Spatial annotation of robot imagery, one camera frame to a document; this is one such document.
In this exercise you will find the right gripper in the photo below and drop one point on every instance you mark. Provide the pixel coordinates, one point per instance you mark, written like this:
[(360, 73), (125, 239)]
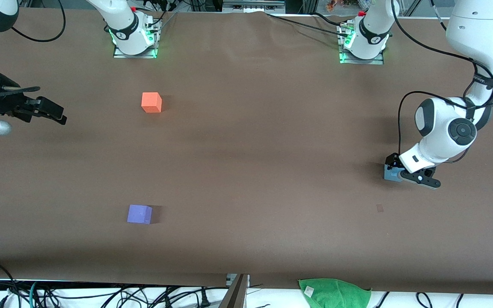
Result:
[(7, 104)]

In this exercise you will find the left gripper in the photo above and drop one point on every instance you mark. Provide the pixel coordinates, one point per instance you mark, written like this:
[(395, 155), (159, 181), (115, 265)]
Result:
[(391, 161)]

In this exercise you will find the light blue foam block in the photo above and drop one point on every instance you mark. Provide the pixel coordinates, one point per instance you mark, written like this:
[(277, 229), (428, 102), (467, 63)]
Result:
[(393, 173)]

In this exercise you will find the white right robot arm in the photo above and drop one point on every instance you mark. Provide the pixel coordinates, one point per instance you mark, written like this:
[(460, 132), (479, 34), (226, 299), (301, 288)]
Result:
[(122, 25)]

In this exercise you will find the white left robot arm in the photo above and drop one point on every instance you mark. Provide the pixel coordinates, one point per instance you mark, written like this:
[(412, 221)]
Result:
[(473, 25)]

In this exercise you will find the orange foam block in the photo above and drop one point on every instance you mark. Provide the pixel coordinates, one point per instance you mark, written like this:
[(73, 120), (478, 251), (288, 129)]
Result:
[(150, 102)]

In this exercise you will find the purple foam block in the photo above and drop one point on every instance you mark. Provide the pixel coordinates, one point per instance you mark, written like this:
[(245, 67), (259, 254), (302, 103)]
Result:
[(138, 214)]

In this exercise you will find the brown table cover sheet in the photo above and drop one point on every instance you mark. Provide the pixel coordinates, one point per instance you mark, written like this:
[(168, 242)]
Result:
[(272, 128)]

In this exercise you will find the green cloth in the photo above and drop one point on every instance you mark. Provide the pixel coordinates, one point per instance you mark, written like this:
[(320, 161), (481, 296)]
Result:
[(334, 293)]

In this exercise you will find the colourful toy pile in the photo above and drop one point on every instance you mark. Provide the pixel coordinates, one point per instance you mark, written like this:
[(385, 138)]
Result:
[(340, 4)]

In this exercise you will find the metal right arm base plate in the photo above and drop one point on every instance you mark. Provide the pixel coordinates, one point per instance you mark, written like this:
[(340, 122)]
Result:
[(120, 54)]

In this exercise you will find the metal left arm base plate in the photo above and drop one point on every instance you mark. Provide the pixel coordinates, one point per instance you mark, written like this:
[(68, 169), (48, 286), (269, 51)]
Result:
[(379, 61)]

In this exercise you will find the aluminium profile post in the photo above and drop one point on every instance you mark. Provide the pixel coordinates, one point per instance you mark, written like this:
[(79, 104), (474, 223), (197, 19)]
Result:
[(234, 295)]

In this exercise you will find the aluminium frame rail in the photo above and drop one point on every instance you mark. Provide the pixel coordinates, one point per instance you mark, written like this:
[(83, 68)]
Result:
[(253, 5)]

